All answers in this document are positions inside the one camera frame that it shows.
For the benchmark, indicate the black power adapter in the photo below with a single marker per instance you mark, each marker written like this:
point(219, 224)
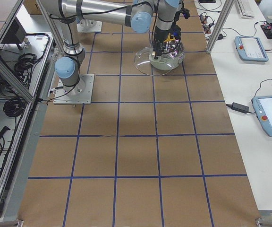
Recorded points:
point(239, 108)

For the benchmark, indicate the far teach pendant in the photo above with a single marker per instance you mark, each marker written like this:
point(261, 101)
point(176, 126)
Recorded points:
point(250, 49)

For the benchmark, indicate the brown paper table cover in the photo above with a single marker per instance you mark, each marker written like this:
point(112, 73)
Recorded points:
point(149, 151)

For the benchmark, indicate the glass pot lid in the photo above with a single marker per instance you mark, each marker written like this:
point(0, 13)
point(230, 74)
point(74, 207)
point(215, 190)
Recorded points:
point(145, 62)

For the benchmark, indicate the yellow corn cob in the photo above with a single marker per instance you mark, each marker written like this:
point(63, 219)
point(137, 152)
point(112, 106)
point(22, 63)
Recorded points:
point(169, 39)

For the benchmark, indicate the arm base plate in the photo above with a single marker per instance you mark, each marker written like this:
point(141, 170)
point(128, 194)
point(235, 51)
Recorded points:
point(81, 94)
point(89, 26)

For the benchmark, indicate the white keyboard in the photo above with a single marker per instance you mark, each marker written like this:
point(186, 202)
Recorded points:
point(244, 8)

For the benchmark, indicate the aluminium frame post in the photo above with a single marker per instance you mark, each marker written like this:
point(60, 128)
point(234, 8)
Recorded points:
point(219, 24)

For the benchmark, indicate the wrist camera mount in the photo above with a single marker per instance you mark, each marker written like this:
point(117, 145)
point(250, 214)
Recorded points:
point(185, 12)

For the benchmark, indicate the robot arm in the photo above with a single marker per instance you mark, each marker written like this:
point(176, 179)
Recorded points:
point(142, 15)
point(85, 15)

